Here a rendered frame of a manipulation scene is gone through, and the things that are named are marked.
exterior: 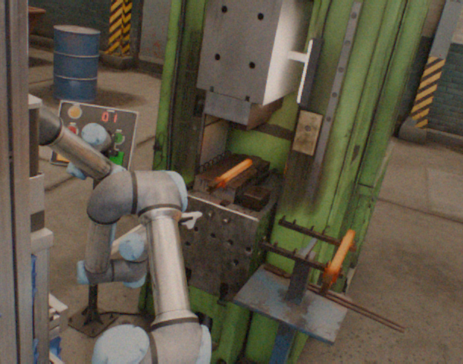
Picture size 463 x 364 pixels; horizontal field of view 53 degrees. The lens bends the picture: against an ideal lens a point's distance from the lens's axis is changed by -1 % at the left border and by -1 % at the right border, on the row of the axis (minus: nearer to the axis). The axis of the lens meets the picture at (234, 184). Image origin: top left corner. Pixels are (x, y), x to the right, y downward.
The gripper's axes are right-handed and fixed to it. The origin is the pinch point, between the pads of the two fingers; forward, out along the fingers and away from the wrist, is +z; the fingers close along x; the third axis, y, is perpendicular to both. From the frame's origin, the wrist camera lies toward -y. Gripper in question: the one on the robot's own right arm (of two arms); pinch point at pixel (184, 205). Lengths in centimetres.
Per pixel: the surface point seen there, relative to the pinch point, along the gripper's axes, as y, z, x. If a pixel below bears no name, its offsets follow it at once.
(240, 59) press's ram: -52, 31, 0
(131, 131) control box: -12.2, 23.2, -42.2
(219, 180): -1.2, 27.7, 0.5
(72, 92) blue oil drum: 88, 329, -350
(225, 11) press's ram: -68, 31, -10
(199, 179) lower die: 2.5, 30.6, -10.0
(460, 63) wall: -21, 634, 92
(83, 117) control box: -15, 16, -62
